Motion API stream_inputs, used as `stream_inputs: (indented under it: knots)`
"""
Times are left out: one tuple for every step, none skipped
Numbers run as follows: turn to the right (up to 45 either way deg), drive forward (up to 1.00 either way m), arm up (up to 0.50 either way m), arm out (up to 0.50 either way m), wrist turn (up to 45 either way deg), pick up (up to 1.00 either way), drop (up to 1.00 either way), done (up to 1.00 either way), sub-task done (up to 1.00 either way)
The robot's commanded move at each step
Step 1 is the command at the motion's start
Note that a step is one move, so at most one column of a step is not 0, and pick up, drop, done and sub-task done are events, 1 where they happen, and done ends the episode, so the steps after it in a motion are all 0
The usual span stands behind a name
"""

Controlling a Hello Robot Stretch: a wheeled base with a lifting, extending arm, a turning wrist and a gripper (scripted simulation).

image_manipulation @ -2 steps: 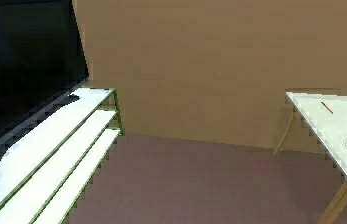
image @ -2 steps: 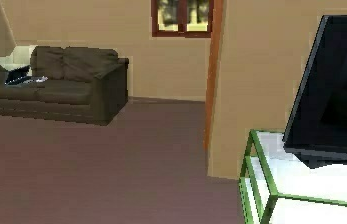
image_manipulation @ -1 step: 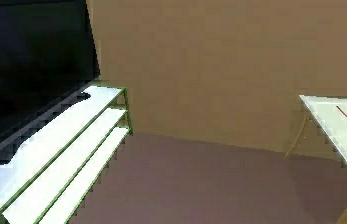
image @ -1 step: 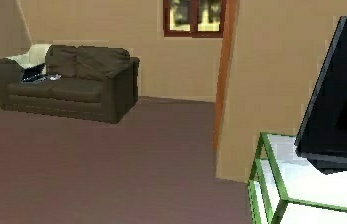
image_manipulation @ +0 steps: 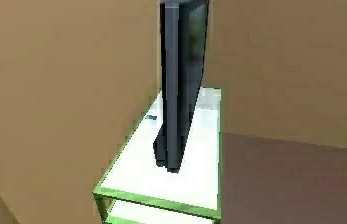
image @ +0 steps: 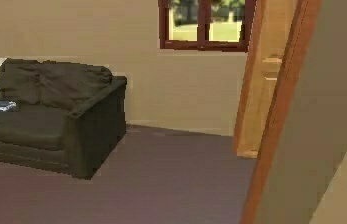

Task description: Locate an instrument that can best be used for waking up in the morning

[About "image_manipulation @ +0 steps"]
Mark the green framed white table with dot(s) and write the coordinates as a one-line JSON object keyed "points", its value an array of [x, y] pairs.
{"points": [[147, 173]]}

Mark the black television set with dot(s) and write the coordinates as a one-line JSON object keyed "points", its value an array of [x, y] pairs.
{"points": [[172, 83]]}

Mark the small blue flat object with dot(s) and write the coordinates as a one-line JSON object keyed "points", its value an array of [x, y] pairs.
{"points": [[151, 117]]}

